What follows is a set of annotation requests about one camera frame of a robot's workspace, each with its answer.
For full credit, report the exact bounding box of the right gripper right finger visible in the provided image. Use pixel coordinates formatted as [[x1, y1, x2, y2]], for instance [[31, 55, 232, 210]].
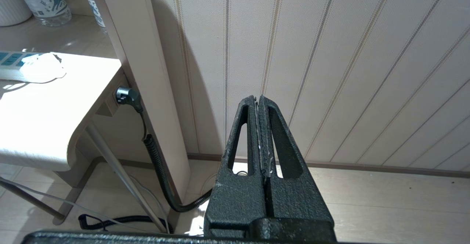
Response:
[[258, 96, 335, 241]]

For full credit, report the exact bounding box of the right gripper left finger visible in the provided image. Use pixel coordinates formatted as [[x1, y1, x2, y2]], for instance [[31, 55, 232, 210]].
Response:
[[204, 96, 266, 238]]

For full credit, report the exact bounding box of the white power strip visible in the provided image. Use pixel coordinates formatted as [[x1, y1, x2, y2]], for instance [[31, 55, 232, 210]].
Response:
[[0, 50, 46, 82]]

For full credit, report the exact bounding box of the white desk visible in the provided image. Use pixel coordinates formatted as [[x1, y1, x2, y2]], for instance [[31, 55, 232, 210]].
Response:
[[0, 51, 169, 234]]

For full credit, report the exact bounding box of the clear plastic water bottle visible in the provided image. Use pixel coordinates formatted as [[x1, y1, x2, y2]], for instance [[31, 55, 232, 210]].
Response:
[[12, 0, 72, 27]]

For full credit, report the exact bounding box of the white ribbed container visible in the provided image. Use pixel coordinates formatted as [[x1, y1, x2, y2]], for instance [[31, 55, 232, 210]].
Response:
[[0, 0, 33, 27]]

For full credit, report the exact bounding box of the black corrugated cable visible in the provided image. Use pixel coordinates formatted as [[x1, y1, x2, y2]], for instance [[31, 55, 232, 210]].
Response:
[[78, 112, 214, 234]]

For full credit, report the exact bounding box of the black wall plug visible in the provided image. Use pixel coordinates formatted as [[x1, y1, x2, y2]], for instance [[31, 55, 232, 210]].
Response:
[[116, 86, 143, 114]]

